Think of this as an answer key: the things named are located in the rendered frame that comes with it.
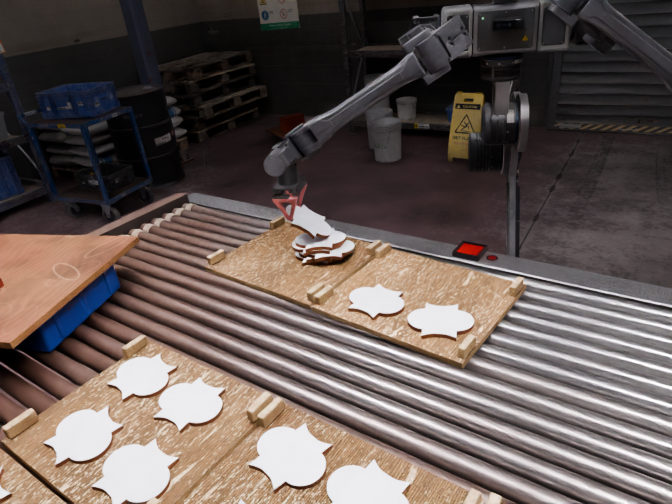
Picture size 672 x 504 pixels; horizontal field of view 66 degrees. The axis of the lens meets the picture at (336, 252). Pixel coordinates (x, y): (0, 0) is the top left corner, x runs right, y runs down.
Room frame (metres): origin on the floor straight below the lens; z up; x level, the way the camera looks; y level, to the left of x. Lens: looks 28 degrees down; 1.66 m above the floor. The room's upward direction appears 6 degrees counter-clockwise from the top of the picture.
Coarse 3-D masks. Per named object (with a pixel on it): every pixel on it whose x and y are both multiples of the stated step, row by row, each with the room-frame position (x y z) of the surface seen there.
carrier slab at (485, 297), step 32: (384, 256) 1.30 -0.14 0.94; (416, 256) 1.28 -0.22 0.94; (352, 288) 1.15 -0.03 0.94; (416, 288) 1.12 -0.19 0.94; (448, 288) 1.10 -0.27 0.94; (480, 288) 1.09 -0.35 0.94; (352, 320) 1.01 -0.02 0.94; (384, 320) 1.00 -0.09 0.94; (480, 320) 0.96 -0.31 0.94; (448, 352) 0.86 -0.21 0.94
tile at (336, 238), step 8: (336, 232) 1.37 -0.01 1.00; (296, 240) 1.35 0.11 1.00; (304, 240) 1.34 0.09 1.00; (312, 240) 1.34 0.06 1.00; (320, 240) 1.33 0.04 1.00; (328, 240) 1.33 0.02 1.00; (336, 240) 1.32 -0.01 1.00; (344, 240) 1.33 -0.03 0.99; (312, 248) 1.30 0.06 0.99; (320, 248) 1.30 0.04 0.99; (328, 248) 1.29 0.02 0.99
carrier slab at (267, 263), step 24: (264, 240) 1.50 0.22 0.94; (288, 240) 1.48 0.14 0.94; (360, 240) 1.42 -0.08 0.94; (216, 264) 1.37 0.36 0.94; (240, 264) 1.35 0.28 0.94; (264, 264) 1.34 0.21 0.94; (288, 264) 1.32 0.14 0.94; (312, 264) 1.30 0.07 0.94; (336, 264) 1.29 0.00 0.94; (360, 264) 1.27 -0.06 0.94; (264, 288) 1.20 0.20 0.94; (288, 288) 1.19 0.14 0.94
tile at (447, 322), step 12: (420, 312) 1.00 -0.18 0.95; (432, 312) 0.99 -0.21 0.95; (444, 312) 0.99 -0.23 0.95; (456, 312) 0.98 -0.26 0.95; (408, 324) 0.97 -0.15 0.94; (420, 324) 0.95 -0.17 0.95; (432, 324) 0.95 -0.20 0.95; (444, 324) 0.94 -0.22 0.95; (456, 324) 0.94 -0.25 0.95; (468, 324) 0.93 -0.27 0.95; (432, 336) 0.91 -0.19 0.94; (444, 336) 0.91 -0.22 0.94
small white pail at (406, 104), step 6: (396, 102) 5.87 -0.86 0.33; (402, 102) 5.78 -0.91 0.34; (408, 102) 5.77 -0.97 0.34; (414, 102) 5.79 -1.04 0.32; (402, 108) 5.81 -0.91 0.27; (408, 108) 5.78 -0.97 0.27; (414, 108) 5.81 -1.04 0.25; (402, 114) 5.80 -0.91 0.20; (408, 114) 5.78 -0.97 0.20; (414, 114) 5.81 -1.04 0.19
